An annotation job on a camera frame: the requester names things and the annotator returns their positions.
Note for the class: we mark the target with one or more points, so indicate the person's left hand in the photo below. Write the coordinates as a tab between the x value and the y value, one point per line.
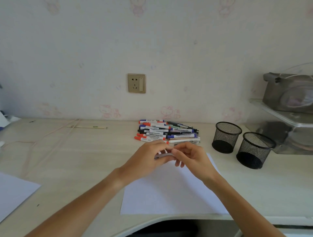
141	163

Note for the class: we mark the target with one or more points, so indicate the light wooden table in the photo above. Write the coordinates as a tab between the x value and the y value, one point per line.
85	158

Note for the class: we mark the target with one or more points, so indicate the black cap whiteboard marker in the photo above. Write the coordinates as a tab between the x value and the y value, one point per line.
161	156

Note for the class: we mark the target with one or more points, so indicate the gold wall socket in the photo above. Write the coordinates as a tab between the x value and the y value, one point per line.
134	84

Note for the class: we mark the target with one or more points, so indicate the pile of assorted pens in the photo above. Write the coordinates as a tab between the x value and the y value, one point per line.
151	135

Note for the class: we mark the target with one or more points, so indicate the person's right hand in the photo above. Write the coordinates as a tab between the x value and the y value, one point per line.
198	163

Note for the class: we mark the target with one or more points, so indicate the black mesh cup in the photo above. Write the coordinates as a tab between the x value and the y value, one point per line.
254	151
226	139

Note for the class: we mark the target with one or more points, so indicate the person's right forearm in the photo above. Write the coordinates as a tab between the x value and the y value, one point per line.
239	207

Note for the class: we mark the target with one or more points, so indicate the clear acrylic rack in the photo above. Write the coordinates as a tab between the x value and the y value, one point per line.
293	120

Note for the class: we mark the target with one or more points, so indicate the white paper sheet with squiggles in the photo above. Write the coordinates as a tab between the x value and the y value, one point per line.
166	195

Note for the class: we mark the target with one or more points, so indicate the blank white paper sheet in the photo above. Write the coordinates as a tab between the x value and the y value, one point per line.
14	195

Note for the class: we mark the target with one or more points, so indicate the person's left forearm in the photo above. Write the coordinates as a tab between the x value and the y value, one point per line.
80	210

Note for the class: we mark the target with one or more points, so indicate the paper-wrapped chopsticks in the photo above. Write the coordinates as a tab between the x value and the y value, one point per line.
88	127

